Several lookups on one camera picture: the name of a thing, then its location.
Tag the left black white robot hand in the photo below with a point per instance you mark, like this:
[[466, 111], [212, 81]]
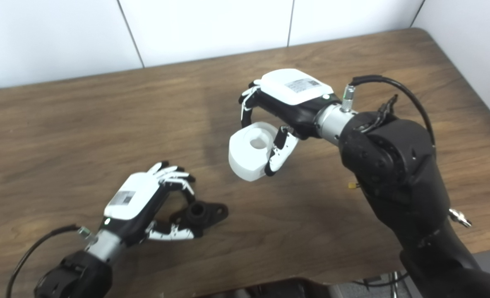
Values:
[[131, 196]]

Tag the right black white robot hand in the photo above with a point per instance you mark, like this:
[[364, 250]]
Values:
[[294, 91]]

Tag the black flanged holder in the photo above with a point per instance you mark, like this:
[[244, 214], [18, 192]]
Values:
[[212, 213]]

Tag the round white piece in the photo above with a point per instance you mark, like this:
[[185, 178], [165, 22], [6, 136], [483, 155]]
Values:
[[245, 159]]

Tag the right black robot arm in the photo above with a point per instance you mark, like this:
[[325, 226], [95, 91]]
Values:
[[402, 178]]

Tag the small yellow connector plug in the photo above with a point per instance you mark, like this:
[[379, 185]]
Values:
[[354, 186]]

